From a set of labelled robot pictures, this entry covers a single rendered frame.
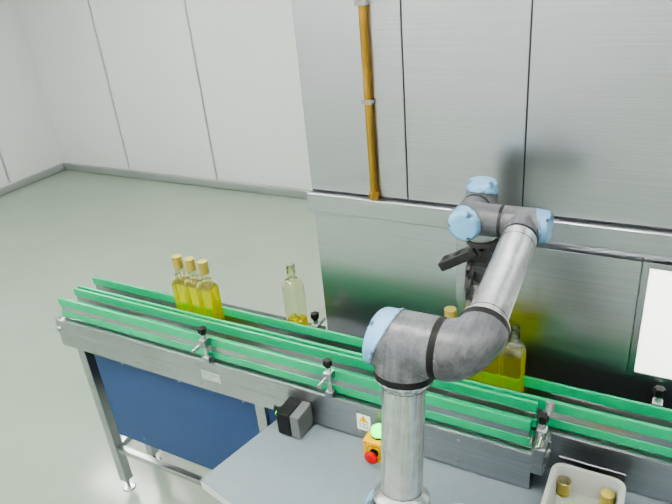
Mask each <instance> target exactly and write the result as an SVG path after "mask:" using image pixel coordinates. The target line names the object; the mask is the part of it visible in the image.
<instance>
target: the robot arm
mask: <svg viewBox="0 0 672 504"><path fill-rule="evenodd" d="M465 191H466V197H465V198H464V199H463V200H462V202H461V203H460V204H459V205H458V206H457V207H456V208H455V209H454V210H453V212H452V213H451V215H450V217H449V219H448V228H449V231H450V233H451V234H452V235H453V236H454V237H455V238H456V239H458V240H461V241H466V243H467V245H468V246H467V247H465V248H462V249H460V250H458V251H455V252H453V253H451V254H448V255H445V256H444V257H443V258H442V259H441V261H440V262H439V263H438V266H439V268H440V269H441V271H445V270H448V269H451V268H453V267H455V266H457V265H460V264H462V263H465V262H467V264H466V266H465V284H464V293H465V299H466V304H467V308H465V309H464V310H463V311H462V313H461V314H460V317H459V318H449V317H443V316H438V315H432V314H427V313H422V312H417V311H411V310H406V309H405V308H393V307H384V308H382V309H380V310H379V311H378V312H377V313H376V314H375V315H374V317H373V318H372V320H371V322H370V324H369V326H368V328H367V331H366V333H365V337H364V341H363V346H362V357H363V359H364V361H365V362H366V363H368V364H369V365H374V378H375V381H376V382H377V383H378V384H379V385H381V386H382V404H381V482H380V483H378V484H377V485H376V487H375V489H373V490H372V491H371V492H370V493H369V495H368V497H367V499H366V501H365V504H429V501H430V496H429V492H428V490H427V489H426V487H425V486H424V485H423V458H424V430H425V401H426V388H428V387H429V386H430V385H431V384H432V383H433V382H434V379H435V380H439V381H444V382H455V381H461V380H464V379H467V378H469V377H471V376H473V375H475V374H477V373H479V372H480V371H482V370H483V369H485V368H486V367H487V366H488V365H490V364H491V363H492V362H493V361H494V360H495V359H496V358H497V356H498V355H499V354H500V352H501V351H502V350H503V348H504V346H505V345H506V342H507V339H508V337H509V334H510V324H509V322H508V321H509V318H510V315H511V312H512V310H513V307H514V304H515V301H516V299H517V296H518V293H519V291H520V288H521V285H522V282H523V280H524V277H525V274H526V272H527V269H528V266H529V263H530V261H531V258H532V255H533V252H534V250H535V247H536V244H537V243H538V244H540V243H548V242H549V241H550V239H551V236H552V232H553V225H554V216H553V213H552V212H551V211H550V210H547V209H539V208H536V207H533V208H531V207H521V206H510V205H502V204H498V195H499V193H498V182H497V181H496V179H494V178H492V177H488V176H477V177H472V178H470V179H469V180H468V181H467V183H466V190H465Z"/></svg>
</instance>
